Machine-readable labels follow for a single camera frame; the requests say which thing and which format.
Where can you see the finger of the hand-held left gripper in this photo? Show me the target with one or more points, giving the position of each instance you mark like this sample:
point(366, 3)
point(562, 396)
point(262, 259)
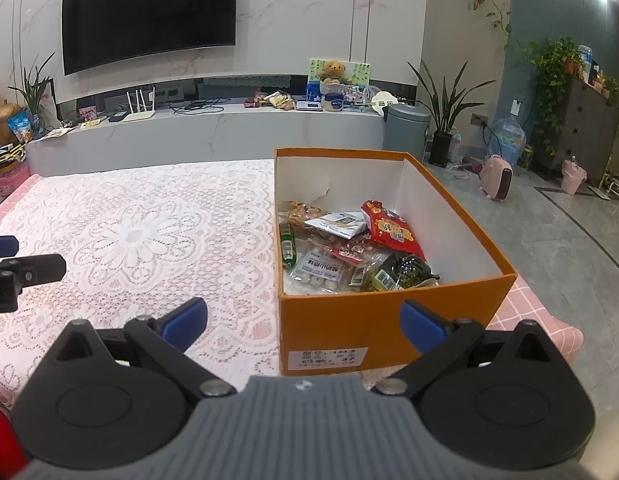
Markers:
point(36, 267)
point(1, 246)

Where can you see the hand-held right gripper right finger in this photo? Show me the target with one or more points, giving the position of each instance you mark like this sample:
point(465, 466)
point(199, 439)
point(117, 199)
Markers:
point(422, 325)

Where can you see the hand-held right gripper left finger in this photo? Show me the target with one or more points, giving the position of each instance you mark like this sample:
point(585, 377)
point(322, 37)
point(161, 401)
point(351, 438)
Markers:
point(187, 322)

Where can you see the dark green snack packet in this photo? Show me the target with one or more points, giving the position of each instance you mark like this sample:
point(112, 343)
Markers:
point(407, 271)

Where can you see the clear packet with barcode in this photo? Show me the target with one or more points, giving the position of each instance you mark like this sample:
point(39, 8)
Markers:
point(364, 271)

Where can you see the orange cardboard box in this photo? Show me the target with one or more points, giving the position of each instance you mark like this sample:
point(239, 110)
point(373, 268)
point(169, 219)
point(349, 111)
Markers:
point(339, 325)

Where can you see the red yellow snack packet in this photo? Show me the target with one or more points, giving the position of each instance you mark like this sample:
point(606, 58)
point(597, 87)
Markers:
point(392, 230)

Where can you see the red-brown printed clear packet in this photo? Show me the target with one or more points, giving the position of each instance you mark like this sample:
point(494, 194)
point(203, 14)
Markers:
point(350, 251)

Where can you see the clear packet of white balls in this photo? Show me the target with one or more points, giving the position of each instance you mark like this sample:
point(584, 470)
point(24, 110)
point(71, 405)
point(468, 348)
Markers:
point(317, 271)

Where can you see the green tube snack packet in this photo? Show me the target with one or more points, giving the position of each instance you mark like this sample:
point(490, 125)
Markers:
point(288, 245)

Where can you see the white packet with orange sticks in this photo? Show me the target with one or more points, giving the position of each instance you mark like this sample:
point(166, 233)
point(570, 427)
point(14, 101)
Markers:
point(339, 225)

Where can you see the brown gold snack packet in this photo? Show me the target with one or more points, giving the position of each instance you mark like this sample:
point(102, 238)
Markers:
point(302, 212)

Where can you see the pink storage box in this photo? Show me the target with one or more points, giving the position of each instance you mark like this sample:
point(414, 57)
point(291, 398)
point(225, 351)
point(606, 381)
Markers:
point(9, 180)

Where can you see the yellow black striped bag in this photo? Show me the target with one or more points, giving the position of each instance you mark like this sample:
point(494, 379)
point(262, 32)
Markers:
point(6, 155)

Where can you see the blue printed bag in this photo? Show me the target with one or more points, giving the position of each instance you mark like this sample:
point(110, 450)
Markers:
point(20, 127)

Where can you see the brown gourd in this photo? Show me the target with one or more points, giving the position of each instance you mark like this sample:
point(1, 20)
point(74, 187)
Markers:
point(3, 125)

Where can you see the loose papers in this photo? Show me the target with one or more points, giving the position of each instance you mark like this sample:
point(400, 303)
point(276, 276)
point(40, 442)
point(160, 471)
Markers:
point(61, 132)

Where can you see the red cloth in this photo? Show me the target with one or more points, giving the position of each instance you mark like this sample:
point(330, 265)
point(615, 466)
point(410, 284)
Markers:
point(4, 435)

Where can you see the grassy potted plant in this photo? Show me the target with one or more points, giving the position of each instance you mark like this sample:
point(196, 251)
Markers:
point(36, 95)

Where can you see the pink greeting card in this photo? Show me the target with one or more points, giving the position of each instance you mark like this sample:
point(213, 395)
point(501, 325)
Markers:
point(88, 115)

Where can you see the pink space heater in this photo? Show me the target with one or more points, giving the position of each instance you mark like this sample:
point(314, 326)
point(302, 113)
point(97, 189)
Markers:
point(497, 177)

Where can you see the dark blue small box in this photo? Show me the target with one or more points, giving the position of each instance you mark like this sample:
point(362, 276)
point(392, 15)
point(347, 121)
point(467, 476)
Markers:
point(117, 117)

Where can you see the white marble television console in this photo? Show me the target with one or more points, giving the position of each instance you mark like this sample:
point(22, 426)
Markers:
point(214, 140)

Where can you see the white router with antennas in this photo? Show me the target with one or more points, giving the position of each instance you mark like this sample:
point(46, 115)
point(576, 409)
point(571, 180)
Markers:
point(139, 114)

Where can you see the grey trash can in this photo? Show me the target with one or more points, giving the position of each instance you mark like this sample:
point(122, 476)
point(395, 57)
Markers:
point(405, 132)

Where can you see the green jar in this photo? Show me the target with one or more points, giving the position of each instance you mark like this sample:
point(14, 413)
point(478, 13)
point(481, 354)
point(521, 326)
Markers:
point(527, 157)

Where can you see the pink bucket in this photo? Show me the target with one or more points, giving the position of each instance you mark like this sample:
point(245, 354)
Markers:
point(573, 177)

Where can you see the long-leaf potted plant black pot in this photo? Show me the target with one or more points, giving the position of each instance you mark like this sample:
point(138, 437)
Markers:
point(444, 110)

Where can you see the small white stool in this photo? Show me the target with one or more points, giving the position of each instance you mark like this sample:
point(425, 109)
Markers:
point(613, 185)

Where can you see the pile of snack bags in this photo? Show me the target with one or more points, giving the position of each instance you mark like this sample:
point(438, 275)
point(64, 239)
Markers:
point(274, 101)

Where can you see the white round jar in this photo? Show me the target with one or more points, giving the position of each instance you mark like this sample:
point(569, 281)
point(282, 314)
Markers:
point(333, 102)

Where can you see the white flat scale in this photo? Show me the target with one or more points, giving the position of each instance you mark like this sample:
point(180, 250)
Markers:
point(309, 105)

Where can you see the blue carton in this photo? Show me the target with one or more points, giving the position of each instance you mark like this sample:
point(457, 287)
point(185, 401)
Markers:
point(314, 92)

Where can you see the grey drawer cabinet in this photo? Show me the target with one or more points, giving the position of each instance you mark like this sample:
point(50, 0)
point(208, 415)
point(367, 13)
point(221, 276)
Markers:
point(592, 130)

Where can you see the brown teddy bear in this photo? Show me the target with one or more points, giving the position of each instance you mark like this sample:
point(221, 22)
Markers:
point(332, 72)

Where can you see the black flat television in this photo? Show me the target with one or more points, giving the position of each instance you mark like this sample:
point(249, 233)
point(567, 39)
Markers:
point(149, 12)

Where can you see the trailing green vine plant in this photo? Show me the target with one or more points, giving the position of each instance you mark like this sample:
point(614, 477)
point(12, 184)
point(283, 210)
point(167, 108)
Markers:
point(552, 80)

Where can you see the row of small bottles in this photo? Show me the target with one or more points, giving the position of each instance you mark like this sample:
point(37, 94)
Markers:
point(592, 70)

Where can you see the wall power outlet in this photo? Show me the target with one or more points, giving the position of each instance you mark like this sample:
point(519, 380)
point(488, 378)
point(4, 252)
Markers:
point(479, 120)

